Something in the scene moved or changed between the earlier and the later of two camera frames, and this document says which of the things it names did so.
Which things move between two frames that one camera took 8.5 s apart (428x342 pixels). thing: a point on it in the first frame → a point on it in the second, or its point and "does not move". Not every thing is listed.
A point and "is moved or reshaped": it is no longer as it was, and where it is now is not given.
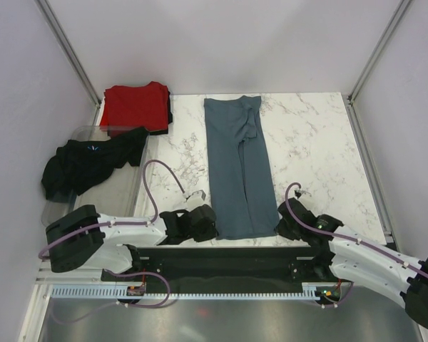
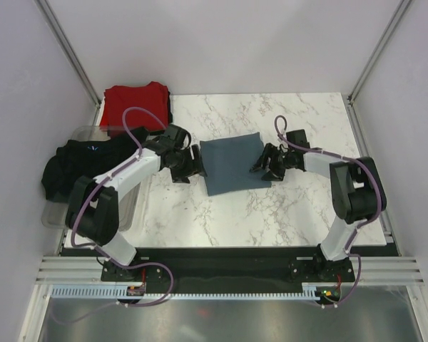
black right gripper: [281, 229] → [262, 161]
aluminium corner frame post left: [71, 55] does not move
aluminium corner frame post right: [349, 105] does not move
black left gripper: [211, 232] → [181, 176]
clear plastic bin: [120, 196] does not move
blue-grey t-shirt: [243, 194] is moved or reshaped
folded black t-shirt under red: [169, 119] does not move
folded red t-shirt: [133, 107] does not move
